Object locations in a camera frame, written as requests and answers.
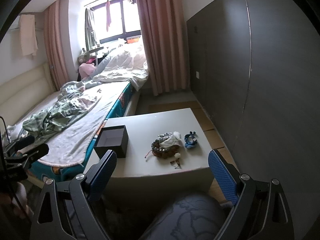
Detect pink hanging garment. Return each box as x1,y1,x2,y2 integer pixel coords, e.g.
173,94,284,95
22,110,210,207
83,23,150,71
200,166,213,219
106,0,112,31

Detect plush toy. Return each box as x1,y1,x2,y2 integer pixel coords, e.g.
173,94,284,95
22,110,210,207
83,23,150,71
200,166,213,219
78,48,90,64

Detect white duvet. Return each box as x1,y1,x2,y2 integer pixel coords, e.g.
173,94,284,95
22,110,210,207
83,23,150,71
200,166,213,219
90,41,149,90

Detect black jewelry box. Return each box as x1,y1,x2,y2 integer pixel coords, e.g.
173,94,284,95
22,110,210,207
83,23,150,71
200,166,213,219
94,125,129,159

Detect brown tassel charm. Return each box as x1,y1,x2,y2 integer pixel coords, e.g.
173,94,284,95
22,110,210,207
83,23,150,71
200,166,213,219
170,159,181,169

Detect blue beaded bracelet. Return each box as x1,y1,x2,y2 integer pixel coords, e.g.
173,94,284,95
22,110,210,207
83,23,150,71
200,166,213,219
184,130,199,150

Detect pink curtain left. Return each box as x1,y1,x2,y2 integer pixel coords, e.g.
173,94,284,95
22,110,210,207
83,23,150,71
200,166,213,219
44,0,69,90

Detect pink curtain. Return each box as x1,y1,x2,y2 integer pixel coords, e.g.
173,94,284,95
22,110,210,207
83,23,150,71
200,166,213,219
137,0,189,96
44,0,69,90

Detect window with dark frame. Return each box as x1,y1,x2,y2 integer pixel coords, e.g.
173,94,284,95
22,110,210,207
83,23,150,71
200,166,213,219
91,0,142,44

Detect green hanging garment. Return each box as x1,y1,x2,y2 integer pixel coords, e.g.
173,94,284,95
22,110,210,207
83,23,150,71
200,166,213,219
85,8,97,51

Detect white low table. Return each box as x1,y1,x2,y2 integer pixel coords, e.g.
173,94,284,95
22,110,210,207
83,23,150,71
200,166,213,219
83,107,215,201

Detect brown rudraksha bead bracelet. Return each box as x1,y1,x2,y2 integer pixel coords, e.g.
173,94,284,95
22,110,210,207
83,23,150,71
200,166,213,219
151,139,181,159

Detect person's patterned knee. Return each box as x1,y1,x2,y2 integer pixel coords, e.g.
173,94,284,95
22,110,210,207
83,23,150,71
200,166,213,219
140,192,232,239

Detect cream padded headboard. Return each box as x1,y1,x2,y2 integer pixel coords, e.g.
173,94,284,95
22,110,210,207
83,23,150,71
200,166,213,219
1,63,56,126

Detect silver bead bracelet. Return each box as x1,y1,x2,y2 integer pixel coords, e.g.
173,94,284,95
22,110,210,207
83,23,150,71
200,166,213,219
157,132,174,143

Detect white butterfly brooch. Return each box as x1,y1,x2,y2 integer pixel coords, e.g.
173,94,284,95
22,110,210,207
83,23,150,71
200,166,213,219
158,131,181,148

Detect pink curtain right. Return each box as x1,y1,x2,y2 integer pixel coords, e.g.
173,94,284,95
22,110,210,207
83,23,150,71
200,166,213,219
137,0,189,96

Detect white hanging towel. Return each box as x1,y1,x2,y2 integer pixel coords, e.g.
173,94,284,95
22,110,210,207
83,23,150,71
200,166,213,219
18,14,38,56

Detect bed with teal sheet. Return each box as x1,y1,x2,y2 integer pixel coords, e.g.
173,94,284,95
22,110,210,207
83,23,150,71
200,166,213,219
1,77,135,181

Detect pink pillow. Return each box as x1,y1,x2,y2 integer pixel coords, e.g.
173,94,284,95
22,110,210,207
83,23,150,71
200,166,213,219
79,63,96,81

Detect green patterned blanket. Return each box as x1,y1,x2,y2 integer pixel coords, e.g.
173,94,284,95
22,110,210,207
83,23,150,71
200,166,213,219
20,80,102,142

